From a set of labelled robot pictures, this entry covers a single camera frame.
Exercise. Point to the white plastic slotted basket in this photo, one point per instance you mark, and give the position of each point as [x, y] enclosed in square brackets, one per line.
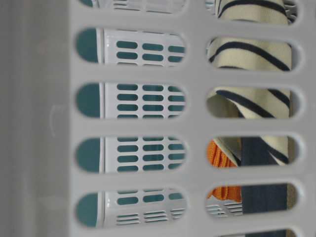
[41, 72]

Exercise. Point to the cream navy striped slipper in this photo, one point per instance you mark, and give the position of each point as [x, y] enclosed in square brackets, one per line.
[251, 55]

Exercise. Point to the orange knitted cloth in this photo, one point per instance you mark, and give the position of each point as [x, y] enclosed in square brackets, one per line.
[218, 158]

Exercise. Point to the dark navy fabric item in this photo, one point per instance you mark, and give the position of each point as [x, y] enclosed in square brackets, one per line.
[260, 198]

